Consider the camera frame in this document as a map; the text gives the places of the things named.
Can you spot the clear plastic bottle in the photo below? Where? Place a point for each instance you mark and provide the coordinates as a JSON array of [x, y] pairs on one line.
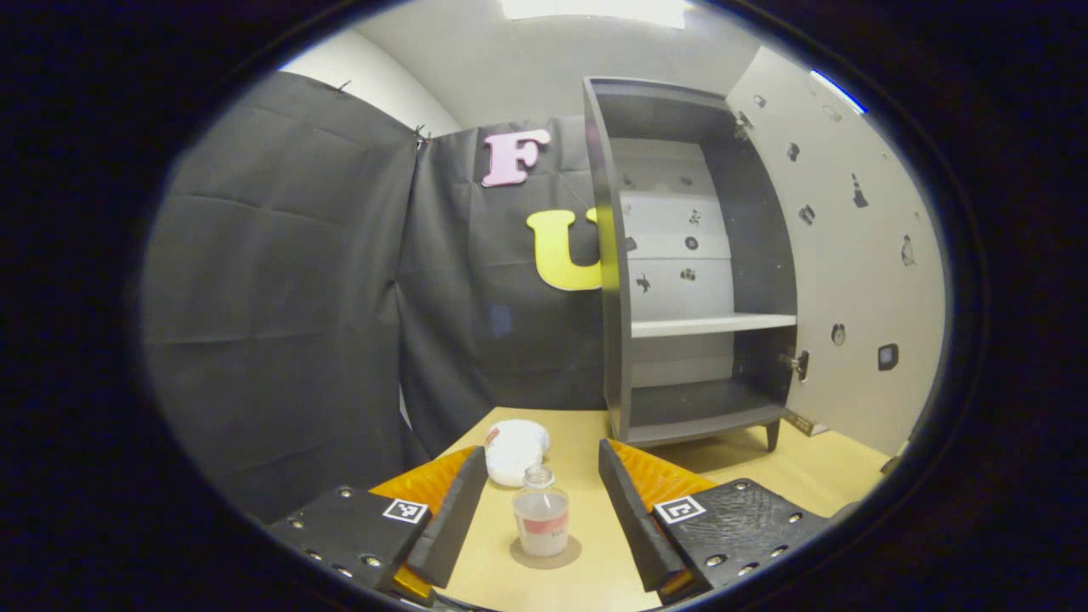
[[541, 514]]

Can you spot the light grey cabinet door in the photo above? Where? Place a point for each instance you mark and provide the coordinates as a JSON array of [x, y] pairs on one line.
[[850, 280]]

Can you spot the ceiling light panel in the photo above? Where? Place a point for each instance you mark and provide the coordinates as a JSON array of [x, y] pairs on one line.
[[595, 8]]

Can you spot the white crumpled packet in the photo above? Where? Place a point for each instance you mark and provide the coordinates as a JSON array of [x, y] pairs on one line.
[[514, 450]]

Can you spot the round brown coaster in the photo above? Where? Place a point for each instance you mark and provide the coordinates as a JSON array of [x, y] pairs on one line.
[[568, 557]]

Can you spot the dark grey cabinet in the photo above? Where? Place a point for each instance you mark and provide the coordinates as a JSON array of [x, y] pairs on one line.
[[616, 340]]

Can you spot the metal door hinge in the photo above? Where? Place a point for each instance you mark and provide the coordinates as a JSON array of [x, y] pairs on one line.
[[742, 126], [795, 364]]

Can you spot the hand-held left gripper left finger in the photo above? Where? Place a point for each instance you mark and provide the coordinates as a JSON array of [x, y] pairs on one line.
[[446, 527]]

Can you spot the black backdrop cloth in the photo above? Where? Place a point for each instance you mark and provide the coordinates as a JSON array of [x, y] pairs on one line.
[[280, 297]]

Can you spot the white cabinet shelf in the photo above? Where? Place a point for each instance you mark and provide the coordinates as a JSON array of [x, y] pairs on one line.
[[705, 325]]

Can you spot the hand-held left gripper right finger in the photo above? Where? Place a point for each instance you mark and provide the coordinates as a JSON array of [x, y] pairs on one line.
[[633, 527]]

